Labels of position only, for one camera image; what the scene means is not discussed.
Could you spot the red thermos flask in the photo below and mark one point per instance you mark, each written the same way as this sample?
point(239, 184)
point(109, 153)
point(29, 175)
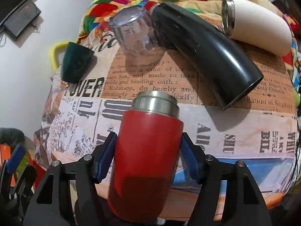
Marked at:
point(145, 157)

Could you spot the small black wall monitor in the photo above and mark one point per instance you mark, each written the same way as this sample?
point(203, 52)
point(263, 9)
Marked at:
point(20, 19)

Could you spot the black thermos flask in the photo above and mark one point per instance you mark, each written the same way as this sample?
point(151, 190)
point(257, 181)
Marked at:
point(226, 69)

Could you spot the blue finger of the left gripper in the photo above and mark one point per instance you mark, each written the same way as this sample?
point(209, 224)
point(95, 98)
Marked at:
point(15, 159)

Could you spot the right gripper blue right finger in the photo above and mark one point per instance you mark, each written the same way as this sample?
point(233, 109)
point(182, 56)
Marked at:
point(193, 157)

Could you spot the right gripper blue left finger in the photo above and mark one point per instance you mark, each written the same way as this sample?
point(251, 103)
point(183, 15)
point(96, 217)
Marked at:
point(103, 156)

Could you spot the white thermos flask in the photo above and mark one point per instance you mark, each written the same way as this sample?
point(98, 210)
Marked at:
point(253, 24)

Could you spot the clear plastic cup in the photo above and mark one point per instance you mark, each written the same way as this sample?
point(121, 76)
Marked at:
point(138, 36)

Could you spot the dark green cup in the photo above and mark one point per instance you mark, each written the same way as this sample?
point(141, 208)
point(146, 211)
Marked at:
point(75, 62)

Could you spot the colourful patchwork quilt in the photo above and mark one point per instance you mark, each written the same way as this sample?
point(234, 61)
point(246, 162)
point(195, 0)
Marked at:
point(112, 75)

